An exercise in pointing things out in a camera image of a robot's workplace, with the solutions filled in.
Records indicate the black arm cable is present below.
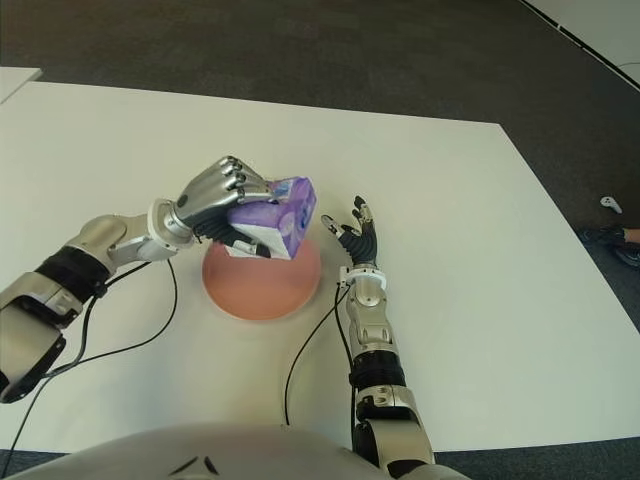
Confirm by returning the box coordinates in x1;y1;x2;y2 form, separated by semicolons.
283;289;359;441
0;257;177;471

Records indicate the pink round plate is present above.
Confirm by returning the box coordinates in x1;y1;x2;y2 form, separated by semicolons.
201;238;323;321

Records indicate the silver robot torso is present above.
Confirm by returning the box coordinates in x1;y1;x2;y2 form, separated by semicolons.
0;423;471;480

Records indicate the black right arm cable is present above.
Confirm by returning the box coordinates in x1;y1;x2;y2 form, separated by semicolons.
283;289;359;441

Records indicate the white side table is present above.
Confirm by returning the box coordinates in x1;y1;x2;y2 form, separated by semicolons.
0;65;42;104

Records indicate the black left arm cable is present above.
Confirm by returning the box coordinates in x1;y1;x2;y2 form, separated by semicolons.
0;257;177;471

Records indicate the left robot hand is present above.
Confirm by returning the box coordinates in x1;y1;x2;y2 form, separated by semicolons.
172;155;279;261

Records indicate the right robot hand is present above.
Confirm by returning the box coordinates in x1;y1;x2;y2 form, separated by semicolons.
320;194;381;269

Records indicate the dark sneaker of person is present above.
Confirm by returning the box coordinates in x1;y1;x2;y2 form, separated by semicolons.
579;225;640;274

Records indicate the purple tissue paper pack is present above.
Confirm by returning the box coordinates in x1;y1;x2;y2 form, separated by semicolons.
225;174;320;261

